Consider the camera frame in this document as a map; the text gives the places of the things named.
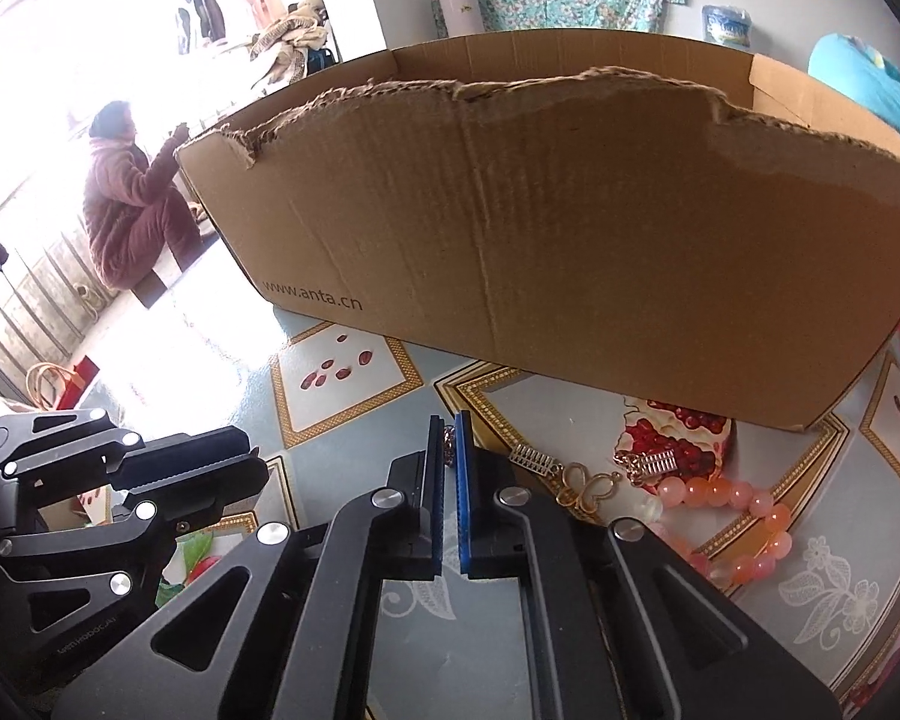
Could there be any white container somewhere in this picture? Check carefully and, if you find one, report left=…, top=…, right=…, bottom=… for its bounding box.
left=438, top=0, right=485, bottom=39

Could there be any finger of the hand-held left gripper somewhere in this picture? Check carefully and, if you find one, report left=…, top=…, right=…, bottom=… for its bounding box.
left=0, top=485, right=265, bottom=694
left=0, top=408, right=272, bottom=497

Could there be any pink bead bracelet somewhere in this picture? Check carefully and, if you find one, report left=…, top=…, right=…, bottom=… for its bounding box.
left=621, top=475, right=794, bottom=595

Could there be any brown stool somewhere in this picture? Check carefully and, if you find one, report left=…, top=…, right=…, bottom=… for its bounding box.
left=130, top=270, right=170, bottom=309

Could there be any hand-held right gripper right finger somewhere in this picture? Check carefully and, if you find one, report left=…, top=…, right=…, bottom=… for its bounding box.
left=454, top=410, right=845, bottom=720

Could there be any blue water jug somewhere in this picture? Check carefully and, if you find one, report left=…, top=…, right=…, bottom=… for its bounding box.
left=703, top=5, right=752, bottom=47

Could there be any blue quilt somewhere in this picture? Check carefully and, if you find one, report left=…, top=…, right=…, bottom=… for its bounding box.
left=808, top=33, right=900, bottom=160

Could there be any pile of clothes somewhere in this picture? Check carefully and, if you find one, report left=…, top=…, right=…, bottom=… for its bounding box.
left=250, top=0, right=339, bottom=85

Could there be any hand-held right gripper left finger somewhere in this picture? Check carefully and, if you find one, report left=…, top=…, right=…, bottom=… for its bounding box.
left=51, top=415, right=446, bottom=720

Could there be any fruit print tablecloth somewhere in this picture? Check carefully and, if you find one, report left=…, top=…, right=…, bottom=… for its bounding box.
left=82, top=300, right=900, bottom=720

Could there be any gold butterfly pendant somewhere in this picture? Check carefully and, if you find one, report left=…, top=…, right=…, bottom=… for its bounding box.
left=556, top=462, right=623, bottom=519

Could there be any dark hanging jacket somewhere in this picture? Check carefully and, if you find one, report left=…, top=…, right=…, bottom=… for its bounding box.
left=178, top=0, right=227, bottom=55

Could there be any tote bag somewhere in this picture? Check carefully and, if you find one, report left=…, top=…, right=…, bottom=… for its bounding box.
left=25, top=361, right=101, bottom=413

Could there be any brown cardboard box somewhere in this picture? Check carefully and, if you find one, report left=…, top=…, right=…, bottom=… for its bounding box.
left=174, top=31, right=900, bottom=433

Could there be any silver abacus charm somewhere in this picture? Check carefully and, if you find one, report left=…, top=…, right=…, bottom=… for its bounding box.
left=616, top=450, right=677, bottom=484
left=511, top=443, right=557, bottom=476

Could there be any metal railing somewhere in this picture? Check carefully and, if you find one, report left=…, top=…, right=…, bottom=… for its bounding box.
left=0, top=238, right=100, bottom=377

